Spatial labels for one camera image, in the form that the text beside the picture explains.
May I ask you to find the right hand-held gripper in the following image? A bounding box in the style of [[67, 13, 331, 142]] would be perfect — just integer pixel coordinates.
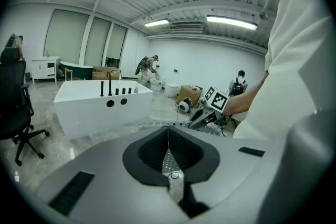
[[187, 86, 233, 130]]

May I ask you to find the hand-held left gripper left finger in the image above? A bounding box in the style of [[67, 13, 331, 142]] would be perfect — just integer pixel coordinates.
[[39, 125, 190, 224]]

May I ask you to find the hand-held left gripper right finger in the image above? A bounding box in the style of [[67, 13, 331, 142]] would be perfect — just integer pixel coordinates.
[[169, 125, 270, 220]]

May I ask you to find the person's right forearm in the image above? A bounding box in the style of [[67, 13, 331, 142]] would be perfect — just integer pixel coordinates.
[[224, 70, 270, 118]]

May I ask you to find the white round fan heater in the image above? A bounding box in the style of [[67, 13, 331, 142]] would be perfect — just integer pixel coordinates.
[[178, 97, 194, 114]]

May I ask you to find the open brown cardboard box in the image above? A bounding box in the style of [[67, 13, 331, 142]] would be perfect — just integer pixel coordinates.
[[176, 84, 203, 108]]

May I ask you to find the white toilet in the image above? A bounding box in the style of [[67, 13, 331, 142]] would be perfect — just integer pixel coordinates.
[[149, 78, 161, 91], [164, 83, 182, 99]]

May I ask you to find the white rectangular bathtub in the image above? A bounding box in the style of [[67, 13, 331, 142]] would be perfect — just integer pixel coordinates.
[[54, 80, 154, 140]]

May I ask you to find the tall black faucet spout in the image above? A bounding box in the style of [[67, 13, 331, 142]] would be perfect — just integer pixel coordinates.
[[106, 71, 113, 97]]

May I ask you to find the ceiling air vent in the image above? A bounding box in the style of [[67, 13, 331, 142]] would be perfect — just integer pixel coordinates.
[[169, 22, 204, 33]]

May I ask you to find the ceiling tube light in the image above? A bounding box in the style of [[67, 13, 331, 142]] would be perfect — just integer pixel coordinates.
[[143, 18, 170, 28], [206, 15, 259, 31]]

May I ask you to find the large brown cardboard box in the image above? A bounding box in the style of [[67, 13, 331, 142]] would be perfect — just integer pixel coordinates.
[[91, 66, 121, 81]]

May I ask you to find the person's white shirt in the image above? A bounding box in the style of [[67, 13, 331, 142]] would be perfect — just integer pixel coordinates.
[[232, 0, 336, 140]]

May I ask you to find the dark green bathtub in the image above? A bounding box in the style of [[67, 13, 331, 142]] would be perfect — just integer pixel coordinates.
[[59, 61, 95, 80]]

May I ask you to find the black office chair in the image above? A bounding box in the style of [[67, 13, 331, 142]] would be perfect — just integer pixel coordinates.
[[0, 60, 50, 166]]

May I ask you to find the grey window blind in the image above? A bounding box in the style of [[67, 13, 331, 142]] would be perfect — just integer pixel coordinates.
[[44, 8, 90, 65], [105, 23, 128, 60], [84, 17, 112, 68]]

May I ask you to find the white vanity cabinet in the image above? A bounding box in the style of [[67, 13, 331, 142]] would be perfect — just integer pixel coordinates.
[[31, 56, 61, 84]]

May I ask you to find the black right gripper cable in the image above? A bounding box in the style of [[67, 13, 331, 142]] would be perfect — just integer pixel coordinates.
[[217, 117, 229, 138]]

